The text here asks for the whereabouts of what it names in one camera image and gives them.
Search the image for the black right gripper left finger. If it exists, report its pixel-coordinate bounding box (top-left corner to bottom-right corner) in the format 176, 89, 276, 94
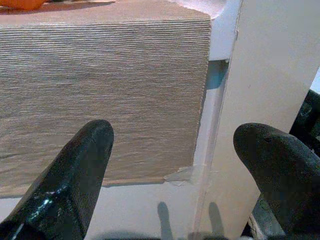
0, 119, 115, 240

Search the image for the black object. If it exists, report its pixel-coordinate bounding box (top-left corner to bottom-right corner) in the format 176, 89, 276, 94
289, 88, 320, 152

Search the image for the clear tape piece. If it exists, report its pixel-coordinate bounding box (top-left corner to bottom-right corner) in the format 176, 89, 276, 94
163, 164, 196, 188

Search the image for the pale pink cloth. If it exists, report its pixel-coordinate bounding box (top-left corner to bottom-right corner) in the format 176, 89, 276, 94
172, 0, 227, 20

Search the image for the white table leg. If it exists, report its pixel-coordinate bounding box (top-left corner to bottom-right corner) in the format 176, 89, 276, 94
193, 0, 320, 240

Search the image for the beige woven table runner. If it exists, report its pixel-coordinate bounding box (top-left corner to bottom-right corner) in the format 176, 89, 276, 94
0, 0, 212, 199

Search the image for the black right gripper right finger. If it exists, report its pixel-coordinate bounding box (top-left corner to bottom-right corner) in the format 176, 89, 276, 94
233, 122, 320, 240

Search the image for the orange bowl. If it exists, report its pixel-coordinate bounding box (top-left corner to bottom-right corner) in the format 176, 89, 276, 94
0, 0, 46, 11

